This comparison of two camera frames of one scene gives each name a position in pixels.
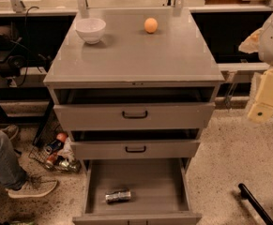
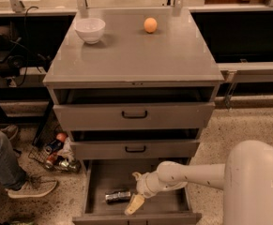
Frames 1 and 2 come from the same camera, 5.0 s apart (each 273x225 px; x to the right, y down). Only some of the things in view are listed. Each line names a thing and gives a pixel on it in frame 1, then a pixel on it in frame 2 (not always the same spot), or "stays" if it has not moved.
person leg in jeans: [2, 163] stays
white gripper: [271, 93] to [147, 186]
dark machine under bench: [5, 53] stays
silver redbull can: [118, 197] stays
